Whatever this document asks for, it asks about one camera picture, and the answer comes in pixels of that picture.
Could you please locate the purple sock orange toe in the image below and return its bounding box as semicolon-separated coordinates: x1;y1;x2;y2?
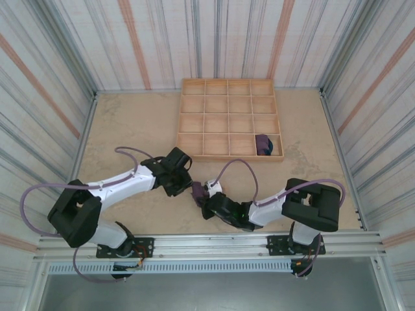
254;133;274;157
191;181;210;208

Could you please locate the wooden compartment tray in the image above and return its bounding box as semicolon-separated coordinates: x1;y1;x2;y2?
176;78;285;164

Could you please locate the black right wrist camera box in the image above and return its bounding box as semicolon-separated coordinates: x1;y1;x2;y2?
204;180;243;221

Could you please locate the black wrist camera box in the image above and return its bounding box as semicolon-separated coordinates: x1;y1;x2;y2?
165;146;194;170
204;180;243;221

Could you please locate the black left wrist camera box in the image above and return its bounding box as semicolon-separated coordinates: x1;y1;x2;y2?
165;146;194;170

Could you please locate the aluminium mounting rail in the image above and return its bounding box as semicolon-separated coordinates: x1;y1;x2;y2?
33;230;388;264

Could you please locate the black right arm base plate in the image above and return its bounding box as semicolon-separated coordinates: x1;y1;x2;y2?
265;233;326;259

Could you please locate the grey slotted cable duct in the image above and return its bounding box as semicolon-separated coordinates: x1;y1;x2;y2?
47;261;293;276

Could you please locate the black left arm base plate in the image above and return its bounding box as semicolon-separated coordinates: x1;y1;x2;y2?
96;237;155;259

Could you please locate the aluminium table edge rail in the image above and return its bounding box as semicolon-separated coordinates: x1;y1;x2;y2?
318;86;370;231
53;91;99;236

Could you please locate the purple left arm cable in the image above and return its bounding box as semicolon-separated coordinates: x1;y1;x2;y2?
19;146;153;283

